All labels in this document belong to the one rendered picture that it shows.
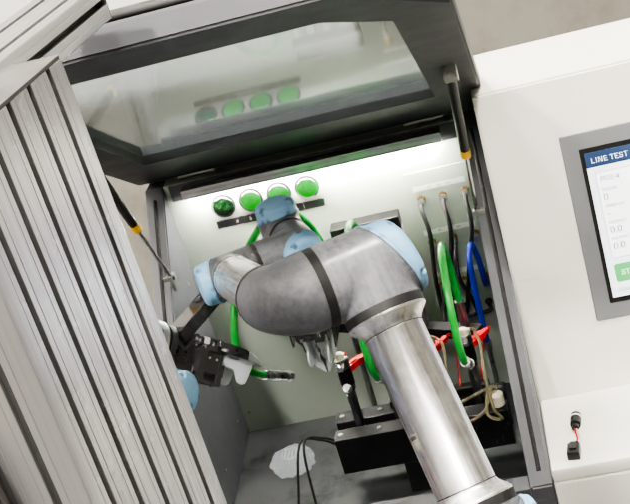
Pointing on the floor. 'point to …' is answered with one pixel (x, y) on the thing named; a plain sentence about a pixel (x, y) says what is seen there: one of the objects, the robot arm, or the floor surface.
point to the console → (564, 215)
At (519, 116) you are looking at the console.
